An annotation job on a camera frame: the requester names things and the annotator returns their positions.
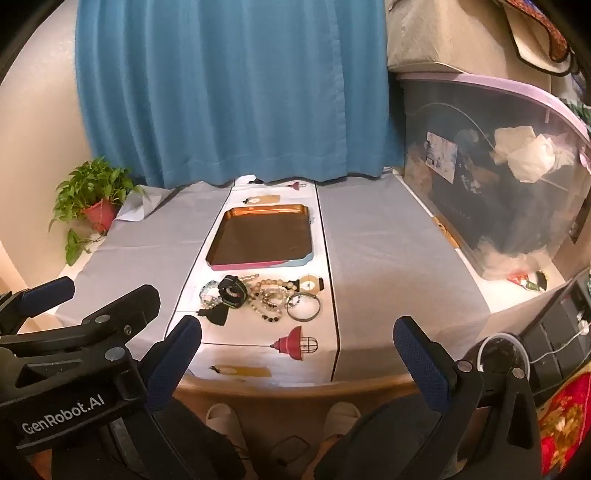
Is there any white folded paper sheet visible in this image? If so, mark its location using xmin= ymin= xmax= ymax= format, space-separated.
xmin=113 ymin=185 xmax=162 ymax=222

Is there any potted green plant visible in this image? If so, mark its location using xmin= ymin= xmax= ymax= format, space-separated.
xmin=48 ymin=157 xmax=151 ymax=266

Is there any beige cloth-covered box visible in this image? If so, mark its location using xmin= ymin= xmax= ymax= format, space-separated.
xmin=385 ymin=0 xmax=555 ymax=75

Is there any white slipper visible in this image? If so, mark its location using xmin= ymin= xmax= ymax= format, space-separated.
xmin=323 ymin=401 xmax=361 ymax=439
xmin=205 ymin=402 xmax=243 ymax=437

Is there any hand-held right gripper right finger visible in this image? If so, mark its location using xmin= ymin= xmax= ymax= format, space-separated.
xmin=392 ymin=316 xmax=543 ymax=480

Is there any white cable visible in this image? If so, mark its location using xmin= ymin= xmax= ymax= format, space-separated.
xmin=531 ymin=323 xmax=591 ymax=365

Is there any round black cup white rim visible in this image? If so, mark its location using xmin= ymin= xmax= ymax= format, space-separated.
xmin=462 ymin=335 xmax=532 ymax=384

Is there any red printed cloth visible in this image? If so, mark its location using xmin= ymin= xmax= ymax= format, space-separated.
xmin=538 ymin=371 xmax=591 ymax=478

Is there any amber bead bracelet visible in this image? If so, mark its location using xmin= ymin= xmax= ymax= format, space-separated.
xmin=252 ymin=277 xmax=298 ymax=296

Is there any copper tray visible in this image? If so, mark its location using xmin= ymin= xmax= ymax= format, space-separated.
xmin=205 ymin=204 xmax=317 ymax=271

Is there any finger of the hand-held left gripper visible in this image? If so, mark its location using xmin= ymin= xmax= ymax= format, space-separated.
xmin=0 ymin=277 xmax=76 ymax=335
xmin=0 ymin=285 xmax=161 ymax=386

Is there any small red green packet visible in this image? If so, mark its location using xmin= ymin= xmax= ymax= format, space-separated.
xmin=505 ymin=272 xmax=548 ymax=292

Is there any grey tablecloth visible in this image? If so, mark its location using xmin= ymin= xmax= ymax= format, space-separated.
xmin=55 ymin=173 xmax=492 ymax=384

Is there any thin metal bangle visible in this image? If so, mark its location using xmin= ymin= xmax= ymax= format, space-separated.
xmin=286 ymin=295 xmax=321 ymax=322

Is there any clear crystal bead bracelet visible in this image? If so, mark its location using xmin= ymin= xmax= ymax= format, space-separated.
xmin=199 ymin=279 xmax=223 ymax=311

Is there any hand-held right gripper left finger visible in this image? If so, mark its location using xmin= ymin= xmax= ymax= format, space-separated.
xmin=139 ymin=315 xmax=203 ymax=416

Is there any dark bead bracelet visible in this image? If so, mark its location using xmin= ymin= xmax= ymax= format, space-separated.
xmin=252 ymin=300 xmax=284 ymax=322

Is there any white printed table runner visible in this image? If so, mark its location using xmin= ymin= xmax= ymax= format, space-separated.
xmin=166 ymin=178 xmax=342 ymax=384

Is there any black wrist watch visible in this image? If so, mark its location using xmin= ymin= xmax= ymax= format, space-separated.
xmin=218 ymin=274 xmax=245 ymax=309

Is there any person's black pants leg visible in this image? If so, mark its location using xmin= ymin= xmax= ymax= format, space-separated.
xmin=152 ymin=401 xmax=247 ymax=480

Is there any beige mat with dark trim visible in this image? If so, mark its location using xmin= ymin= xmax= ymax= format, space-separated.
xmin=501 ymin=0 xmax=578 ymax=77

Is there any black electronic box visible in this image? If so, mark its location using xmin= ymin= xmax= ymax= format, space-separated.
xmin=522 ymin=272 xmax=591 ymax=398

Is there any blue curtain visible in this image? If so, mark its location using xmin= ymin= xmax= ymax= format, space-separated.
xmin=75 ymin=0 xmax=407 ymax=190

